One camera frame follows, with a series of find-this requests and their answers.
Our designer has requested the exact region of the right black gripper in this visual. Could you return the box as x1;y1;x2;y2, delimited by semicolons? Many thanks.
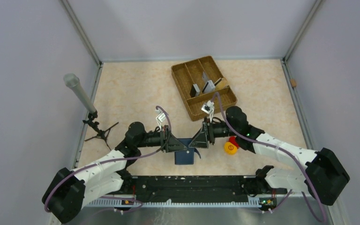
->
189;117;238;149

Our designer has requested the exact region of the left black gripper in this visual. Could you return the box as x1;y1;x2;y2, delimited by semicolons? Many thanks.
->
136;125;187;153

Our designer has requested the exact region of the navy blue card holder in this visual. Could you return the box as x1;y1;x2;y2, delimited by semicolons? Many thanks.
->
174;138;202;165

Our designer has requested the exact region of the dark grey credit card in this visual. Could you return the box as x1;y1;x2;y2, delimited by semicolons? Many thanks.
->
190;83;200;98

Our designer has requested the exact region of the woven brown divided tray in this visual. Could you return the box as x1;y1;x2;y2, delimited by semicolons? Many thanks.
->
171;56;237;121

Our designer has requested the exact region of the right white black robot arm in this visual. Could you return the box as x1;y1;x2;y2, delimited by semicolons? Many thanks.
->
190;101;350;206

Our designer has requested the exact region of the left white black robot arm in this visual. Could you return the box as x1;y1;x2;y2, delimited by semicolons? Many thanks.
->
42;122;187;224

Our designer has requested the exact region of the silver card in tray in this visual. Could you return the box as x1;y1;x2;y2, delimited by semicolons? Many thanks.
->
202;80;216;94

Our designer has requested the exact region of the gold card in tray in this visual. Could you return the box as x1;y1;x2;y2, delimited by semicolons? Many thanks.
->
214;77;229;90

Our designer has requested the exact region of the yellow round toy block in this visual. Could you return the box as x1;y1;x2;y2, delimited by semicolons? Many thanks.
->
224;142;238;155

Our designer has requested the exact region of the red toy block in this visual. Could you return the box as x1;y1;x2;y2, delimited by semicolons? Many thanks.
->
228;136;240;149

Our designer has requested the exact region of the small brown block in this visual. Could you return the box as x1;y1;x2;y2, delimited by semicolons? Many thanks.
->
289;78;297;88

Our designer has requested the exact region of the grey microphone on tripod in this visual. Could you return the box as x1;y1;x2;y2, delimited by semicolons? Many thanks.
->
63;73;119;150

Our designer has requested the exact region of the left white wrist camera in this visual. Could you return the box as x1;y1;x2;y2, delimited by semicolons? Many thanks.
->
155;106;166;128

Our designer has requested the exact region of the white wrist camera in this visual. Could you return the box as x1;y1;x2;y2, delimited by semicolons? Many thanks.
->
201;100;215;122
155;106;166;128

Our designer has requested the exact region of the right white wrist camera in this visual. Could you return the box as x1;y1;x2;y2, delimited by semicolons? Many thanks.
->
201;100;215;122

